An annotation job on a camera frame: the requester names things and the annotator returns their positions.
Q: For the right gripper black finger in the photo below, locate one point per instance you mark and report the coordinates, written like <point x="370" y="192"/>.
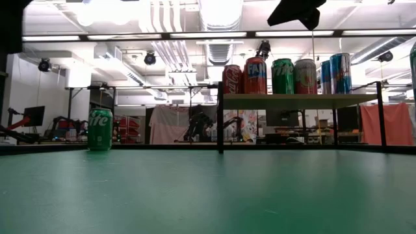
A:
<point x="299" y="9"/>

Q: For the red Coca-Cola can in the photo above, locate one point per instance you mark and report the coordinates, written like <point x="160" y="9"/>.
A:
<point x="232" y="79"/>

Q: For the green table mat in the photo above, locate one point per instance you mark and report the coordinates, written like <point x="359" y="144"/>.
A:
<point x="195" y="195"/>

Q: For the black background table frame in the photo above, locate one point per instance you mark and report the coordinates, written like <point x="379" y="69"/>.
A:
<point x="70" y="97"/>

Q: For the black metal rig frame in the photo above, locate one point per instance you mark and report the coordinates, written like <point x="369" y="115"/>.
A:
<point x="48" y="148"/>

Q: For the white ceiling duct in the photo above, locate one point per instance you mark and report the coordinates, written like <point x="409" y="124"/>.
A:
<point x="221" y="19"/>

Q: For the black background robot arm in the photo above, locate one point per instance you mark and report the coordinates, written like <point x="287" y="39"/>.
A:
<point x="198" y="126"/>

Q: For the wide black background monitor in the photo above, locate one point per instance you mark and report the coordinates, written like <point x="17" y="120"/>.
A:
<point x="282" y="118"/>

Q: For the wooden shelf black metal frame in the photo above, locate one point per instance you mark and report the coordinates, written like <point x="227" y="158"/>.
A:
<point x="292" y="101"/>

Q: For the pink and white soda can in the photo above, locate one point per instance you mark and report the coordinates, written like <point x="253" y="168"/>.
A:
<point x="305" y="76"/>

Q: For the red Fanta can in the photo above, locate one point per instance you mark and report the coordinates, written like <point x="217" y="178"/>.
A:
<point x="255" y="76"/>

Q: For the black background screen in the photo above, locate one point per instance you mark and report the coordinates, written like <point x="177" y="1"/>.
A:
<point x="347" y="118"/>

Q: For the black ceiling spotlight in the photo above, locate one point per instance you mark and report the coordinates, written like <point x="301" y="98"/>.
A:
<point x="264" y="48"/>
<point x="149" y="58"/>
<point x="44" y="65"/>
<point x="385" y="57"/>

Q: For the green Sprite can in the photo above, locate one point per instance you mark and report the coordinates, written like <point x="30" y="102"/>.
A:
<point x="99" y="130"/>
<point x="282" y="76"/>

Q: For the salmon pink hanging cloth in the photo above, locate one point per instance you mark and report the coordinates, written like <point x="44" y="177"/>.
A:
<point x="386" y="123"/>

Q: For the slim blue silver energy can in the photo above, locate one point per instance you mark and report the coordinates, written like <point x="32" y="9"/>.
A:
<point x="340" y="74"/>
<point x="325" y="78"/>

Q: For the white hanging cloth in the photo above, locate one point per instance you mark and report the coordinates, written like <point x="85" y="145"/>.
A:
<point x="169" y="125"/>

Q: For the red storage bins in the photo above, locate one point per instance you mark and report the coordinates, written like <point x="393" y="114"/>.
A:
<point x="126" y="128"/>

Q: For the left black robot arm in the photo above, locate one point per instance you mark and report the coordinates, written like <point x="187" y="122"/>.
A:
<point x="13" y="22"/>

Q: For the colourful printed cloth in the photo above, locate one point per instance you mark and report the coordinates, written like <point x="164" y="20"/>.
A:
<point x="250" y="123"/>

